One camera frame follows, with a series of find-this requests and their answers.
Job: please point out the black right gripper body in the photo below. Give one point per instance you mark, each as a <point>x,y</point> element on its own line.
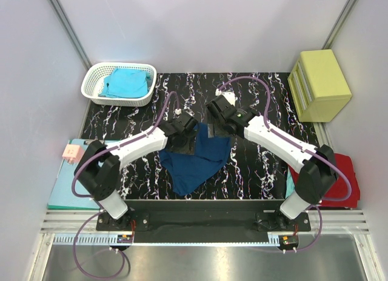
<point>217,120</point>

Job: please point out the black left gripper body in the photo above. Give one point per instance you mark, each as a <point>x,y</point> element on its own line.
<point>184,140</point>

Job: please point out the dark blue t-shirt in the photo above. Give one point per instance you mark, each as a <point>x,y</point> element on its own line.
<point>189,171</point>

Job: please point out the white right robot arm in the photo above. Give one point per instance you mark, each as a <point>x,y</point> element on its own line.
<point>315,166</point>

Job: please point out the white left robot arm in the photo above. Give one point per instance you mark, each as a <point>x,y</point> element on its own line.
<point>100,167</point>

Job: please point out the light blue t-shirt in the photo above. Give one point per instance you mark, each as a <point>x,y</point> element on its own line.
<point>125,83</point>

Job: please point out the white plastic basket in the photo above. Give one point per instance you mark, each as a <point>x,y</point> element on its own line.
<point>93,84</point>

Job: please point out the teal folded cloth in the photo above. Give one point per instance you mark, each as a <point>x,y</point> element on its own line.
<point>290,186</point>

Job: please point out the yellow-green drawer box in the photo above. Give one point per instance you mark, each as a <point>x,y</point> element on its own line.
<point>318,86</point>

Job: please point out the pink small box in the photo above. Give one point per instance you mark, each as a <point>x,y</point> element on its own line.
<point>73,153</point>

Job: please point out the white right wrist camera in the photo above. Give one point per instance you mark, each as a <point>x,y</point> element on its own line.
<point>228,95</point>

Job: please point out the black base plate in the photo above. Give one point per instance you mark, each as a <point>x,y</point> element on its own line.
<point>202,222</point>

